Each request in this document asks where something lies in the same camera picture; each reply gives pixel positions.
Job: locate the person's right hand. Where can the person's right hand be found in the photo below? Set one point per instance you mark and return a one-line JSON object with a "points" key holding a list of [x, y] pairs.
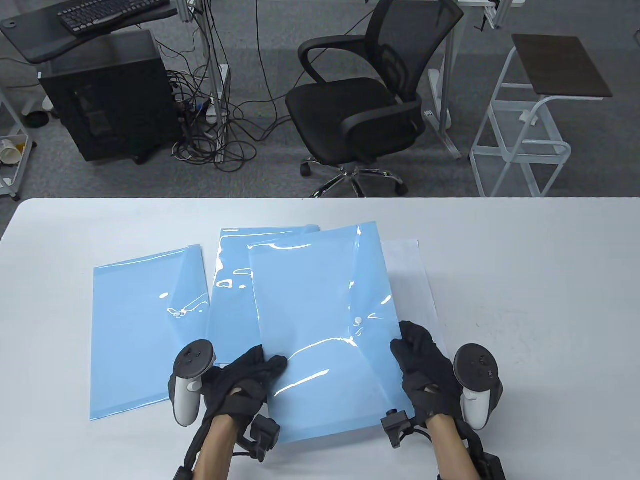
{"points": [[430, 380]]}

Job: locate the person's left hand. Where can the person's left hand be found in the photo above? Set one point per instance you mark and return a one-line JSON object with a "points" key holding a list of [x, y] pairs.
{"points": [[240, 385]]}

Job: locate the blue plastic snap folder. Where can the blue plastic snap folder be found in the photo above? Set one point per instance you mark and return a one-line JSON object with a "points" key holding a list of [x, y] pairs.
{"points": [[232, 310], [140, 340], [320, 310]]}

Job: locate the white paper sheet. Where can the white paper sheet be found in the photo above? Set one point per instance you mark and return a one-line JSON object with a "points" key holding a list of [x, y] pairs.
{"points": [[410, 280]]}

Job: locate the person's left forearm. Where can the person's left forearm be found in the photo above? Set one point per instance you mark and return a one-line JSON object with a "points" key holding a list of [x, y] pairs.
{"points": [[215, 450]]}

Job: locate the person's right forearm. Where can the person's right forearm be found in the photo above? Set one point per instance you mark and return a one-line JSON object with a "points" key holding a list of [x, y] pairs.
{"points": [[452, 450]]}

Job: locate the grey and white handheld controller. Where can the grey and white handheld controller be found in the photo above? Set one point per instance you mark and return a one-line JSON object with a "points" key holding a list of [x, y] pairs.
{"points": [[475, 370], [192, 357]]}

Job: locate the white power strip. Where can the white power strip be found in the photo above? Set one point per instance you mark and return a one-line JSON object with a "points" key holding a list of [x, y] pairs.
{"points": [[212, 116]]}

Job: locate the black mesh office chair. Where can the black mesh office chair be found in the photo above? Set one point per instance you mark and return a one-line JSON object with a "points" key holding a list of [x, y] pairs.
{"points": [[350, 105]]}

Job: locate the white metal trolley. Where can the white metal trolley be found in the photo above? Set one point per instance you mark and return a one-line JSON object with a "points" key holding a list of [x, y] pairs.
{"points": [[25, 167]]}

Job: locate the black computer tower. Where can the black computer tower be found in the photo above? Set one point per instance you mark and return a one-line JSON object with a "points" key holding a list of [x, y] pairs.
{"points": [[110, 100]]}

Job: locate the silver aluminium desk leg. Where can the silver aluminium desk leg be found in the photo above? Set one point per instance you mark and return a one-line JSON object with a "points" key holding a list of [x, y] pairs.
{"points": [[214, 65]]}

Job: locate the white paper cup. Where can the white paper cup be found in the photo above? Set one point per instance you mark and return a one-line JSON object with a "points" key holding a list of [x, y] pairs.
{"points": [[10, 152]]}

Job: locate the black round disc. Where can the black round disc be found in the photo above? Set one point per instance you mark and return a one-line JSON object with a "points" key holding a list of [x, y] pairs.
{"points": [[37, 120]]}

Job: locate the white side table brown top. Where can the white side table brown top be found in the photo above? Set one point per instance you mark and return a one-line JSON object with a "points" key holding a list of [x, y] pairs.
{"points": [[560, 65]]}

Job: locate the black curved desk top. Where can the black curved desk top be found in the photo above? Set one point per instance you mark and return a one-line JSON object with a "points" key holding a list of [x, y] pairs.
{"points": [[35, 47]]}

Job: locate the black keyboard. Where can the black keyboard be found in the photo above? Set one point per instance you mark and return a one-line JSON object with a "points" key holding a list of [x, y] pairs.
{"points": [[100, 12]]}

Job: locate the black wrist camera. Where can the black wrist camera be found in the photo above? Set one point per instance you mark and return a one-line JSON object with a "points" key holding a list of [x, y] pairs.
{"points": [[395, 425], [265, 435]]}

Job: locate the white desk frame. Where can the white desk frame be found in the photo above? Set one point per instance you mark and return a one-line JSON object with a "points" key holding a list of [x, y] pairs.
{"points": [[448, 75]]}

